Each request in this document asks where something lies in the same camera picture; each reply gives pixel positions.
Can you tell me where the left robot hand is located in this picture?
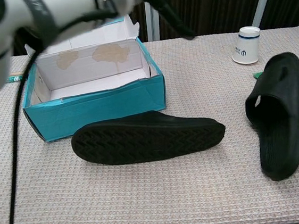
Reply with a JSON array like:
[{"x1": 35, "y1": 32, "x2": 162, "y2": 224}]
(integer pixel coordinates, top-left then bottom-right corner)
[{"x1": 127, "y1": 0, "x2": 197, "y2": 46}]

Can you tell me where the teal cardboard shoe box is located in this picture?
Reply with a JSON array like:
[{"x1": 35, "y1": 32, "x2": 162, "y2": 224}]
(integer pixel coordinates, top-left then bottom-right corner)
[{"x1": 14, "y1": 11, "x2": 170, "y2": 145}]

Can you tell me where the black rubber slipper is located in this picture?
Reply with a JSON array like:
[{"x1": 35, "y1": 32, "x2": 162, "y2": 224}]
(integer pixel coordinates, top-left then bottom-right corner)
[
  {"x1": 69, "y1": 103, "x2": 229, "y2": 171},
  {"x1": 239, "y1": 51, "x2": 299, "y2": 185}
]

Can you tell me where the white paper cup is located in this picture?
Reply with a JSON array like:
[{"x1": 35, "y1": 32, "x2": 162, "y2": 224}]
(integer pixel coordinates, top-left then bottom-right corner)
[{"x1": 228, "y1": 24, "x2": 264, "y2": 66}]

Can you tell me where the green foil sachet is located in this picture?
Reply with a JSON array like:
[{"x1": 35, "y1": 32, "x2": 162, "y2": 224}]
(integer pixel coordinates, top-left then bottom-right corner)
[{"x1": 251, "y1": 67, "x2": 299, "y2": 98}]

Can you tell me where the green marker pen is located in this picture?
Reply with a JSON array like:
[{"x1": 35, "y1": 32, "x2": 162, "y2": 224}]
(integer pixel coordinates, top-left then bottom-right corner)
[{"x1": 6, "y1": 74, "x2": 24, "y2": 83}]

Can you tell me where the beige waffle tablecloth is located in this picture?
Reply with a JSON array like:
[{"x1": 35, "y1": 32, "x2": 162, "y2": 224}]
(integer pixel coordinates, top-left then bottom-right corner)
[{"x1": 0, "y1": 25, "x2": 299, "y2": 224}]

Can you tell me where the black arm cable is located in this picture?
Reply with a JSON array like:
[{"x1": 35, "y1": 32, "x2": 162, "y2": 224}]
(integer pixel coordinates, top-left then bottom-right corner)
[{"x1": 0, "y1": 7, "x2": 144, "y2": 224}]

